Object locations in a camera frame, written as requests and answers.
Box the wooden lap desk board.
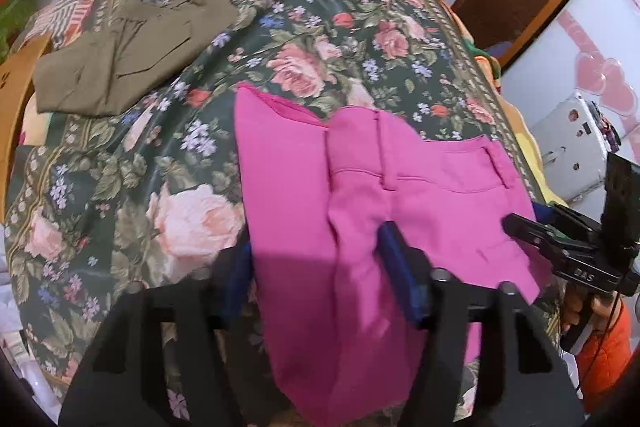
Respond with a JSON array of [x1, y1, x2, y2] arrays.
[[0, 32, 53, 208]]

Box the green fabric bag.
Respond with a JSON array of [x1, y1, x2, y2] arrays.
[[0, 0, 31, 58]]

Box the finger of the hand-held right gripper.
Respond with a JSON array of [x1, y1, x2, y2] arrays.
[[531, 201, 572, 229], [501, 213, 602, 267]]

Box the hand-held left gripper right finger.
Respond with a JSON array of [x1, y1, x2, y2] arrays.
[[377, 223, 586, 427]]

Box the pink pants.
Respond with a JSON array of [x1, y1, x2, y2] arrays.
[[234, 82, 553, 418]]

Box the floral blanket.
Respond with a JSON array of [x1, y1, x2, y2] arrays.
[[5, 0, 566, 427]]

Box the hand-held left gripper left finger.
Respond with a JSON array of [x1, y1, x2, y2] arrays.
[[59, 242, 261, 427]]

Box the white suitcase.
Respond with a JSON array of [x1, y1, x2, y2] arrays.
[[530, 91, 613, 208]]

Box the striped bed sheet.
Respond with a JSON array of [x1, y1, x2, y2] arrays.
[[22, 0, 118, 52]]

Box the person's right hand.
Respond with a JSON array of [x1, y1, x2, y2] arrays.
[[559, 283, 583, 333]]

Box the olive green pants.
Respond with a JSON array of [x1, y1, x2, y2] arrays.
[[34, 0, 240, 116]]

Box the wooden wardrobe with heart doors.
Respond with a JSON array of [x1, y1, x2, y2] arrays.
[[450, 0, 640, 142]]

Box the person's right forearm orange sleeve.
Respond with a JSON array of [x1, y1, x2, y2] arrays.
[[575, 302, 635, 415]]

